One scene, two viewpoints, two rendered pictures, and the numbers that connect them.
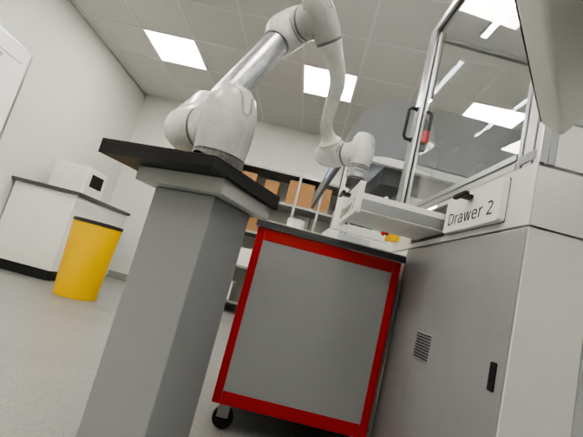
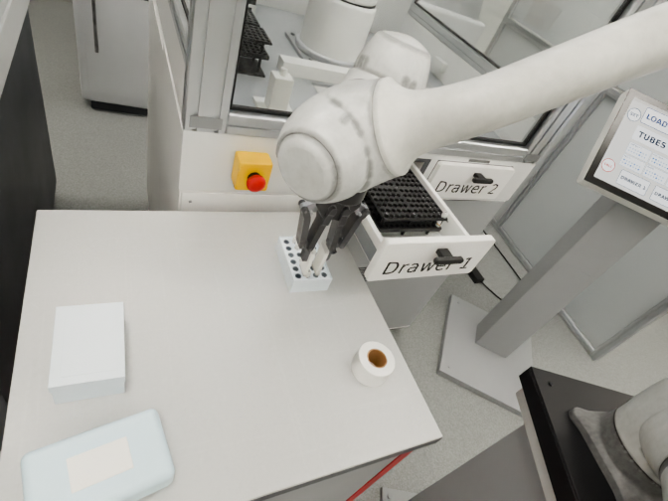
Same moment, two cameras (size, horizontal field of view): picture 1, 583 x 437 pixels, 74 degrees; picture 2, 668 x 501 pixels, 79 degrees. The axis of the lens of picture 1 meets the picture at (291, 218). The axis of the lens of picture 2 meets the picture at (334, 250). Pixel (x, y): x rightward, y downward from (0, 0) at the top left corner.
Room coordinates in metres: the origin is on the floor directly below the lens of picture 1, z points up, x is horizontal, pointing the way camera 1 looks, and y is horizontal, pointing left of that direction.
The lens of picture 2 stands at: (1.91, 0.25, 1.38)
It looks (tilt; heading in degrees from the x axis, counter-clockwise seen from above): 41 degrees down; 234
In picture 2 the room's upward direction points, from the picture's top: 25 degrees clockwise
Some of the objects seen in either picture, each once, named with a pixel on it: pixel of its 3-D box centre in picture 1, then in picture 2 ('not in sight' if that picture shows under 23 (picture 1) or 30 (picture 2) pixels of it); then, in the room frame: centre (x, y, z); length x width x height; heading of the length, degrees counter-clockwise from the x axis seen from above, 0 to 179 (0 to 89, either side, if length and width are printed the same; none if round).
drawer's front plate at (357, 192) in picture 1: (350, 205); (431, 256); (1.34, -0.19, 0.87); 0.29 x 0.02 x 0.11; 1
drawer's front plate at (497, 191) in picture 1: (472, 209); (469, 181); (1.03, -0.48, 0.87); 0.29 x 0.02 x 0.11; 1
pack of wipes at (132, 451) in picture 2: not in sight; (101, 469); (1.94, 0.06, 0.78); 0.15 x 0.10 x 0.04; 11
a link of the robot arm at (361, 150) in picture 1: (359, 150); (380, 96); (1.60, -0.21, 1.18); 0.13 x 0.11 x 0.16; 46
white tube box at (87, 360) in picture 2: not in sight; (90, 350); (1.96, -0.11, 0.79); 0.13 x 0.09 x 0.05; 91
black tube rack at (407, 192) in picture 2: not in sight; (391, 197); (1.34, -0.39, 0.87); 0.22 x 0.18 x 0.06; 91
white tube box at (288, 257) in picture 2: (352, 242); (302, 262); (1.58, -0.27, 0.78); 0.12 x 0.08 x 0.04; 90
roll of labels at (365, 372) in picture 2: (295, 225); (373, 364); (1.52, -0.02, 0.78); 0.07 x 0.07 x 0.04
